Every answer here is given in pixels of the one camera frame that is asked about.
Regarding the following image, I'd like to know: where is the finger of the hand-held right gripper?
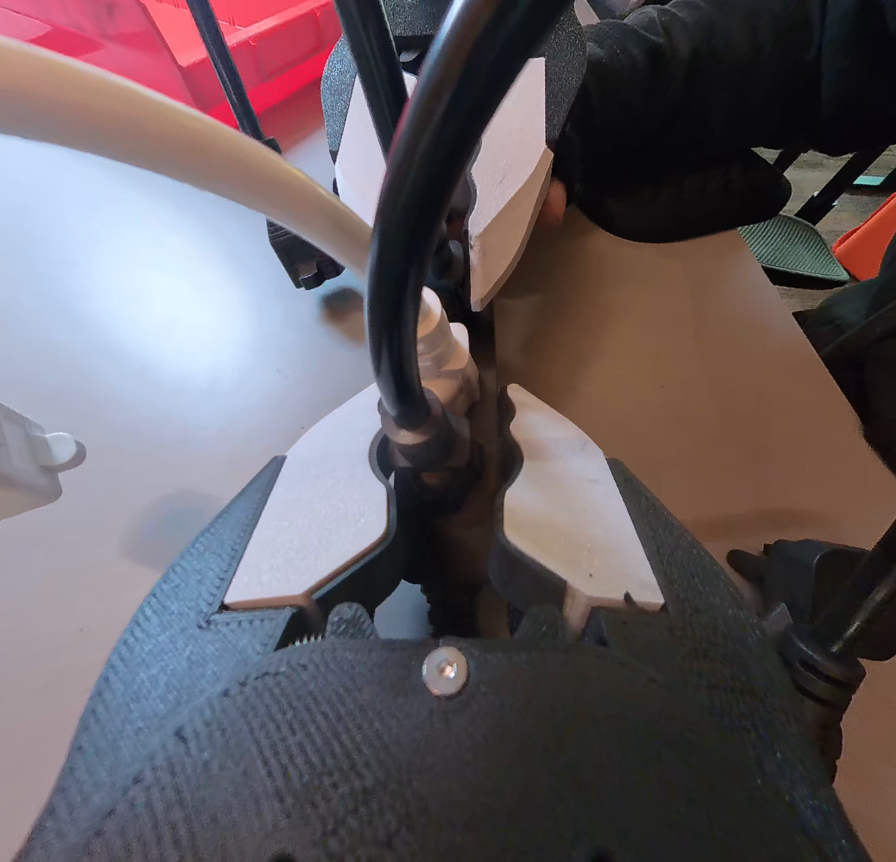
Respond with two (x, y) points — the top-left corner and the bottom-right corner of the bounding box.
(465, 56), (557, 313)
(333, 70), (421, 236)

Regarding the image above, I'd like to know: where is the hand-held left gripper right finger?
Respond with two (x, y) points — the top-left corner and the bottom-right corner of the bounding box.
(489, 382), (666, 633)

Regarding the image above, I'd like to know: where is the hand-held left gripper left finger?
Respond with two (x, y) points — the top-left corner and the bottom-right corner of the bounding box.
(223, 382), (407, 610)

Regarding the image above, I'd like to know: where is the thin black extension cord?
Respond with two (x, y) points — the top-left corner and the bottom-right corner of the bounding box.
(365, 0), (896, 780)

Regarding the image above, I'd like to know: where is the thick black extension cord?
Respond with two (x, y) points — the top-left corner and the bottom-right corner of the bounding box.
(170, 0), (466, 296)

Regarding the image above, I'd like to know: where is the black power strip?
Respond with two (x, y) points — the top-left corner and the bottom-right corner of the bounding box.
(402, 299), (848, 638)

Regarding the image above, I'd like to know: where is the white extension cord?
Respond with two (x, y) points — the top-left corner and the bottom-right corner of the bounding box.
(0, 36), (482, 521)

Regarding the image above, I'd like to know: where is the person's right forearm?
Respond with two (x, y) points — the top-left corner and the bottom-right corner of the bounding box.
(581, 0), (896, 160)

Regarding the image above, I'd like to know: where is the person's right hand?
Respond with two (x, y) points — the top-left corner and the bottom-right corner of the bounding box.
(546, 126), (793, 244)

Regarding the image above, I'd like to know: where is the red plastic bin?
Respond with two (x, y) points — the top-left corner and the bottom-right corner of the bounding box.
(0, 0), (344, 130)

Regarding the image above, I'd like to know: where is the orange plastic piece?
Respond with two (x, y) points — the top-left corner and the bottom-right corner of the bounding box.
(832, 194), (896, 282)

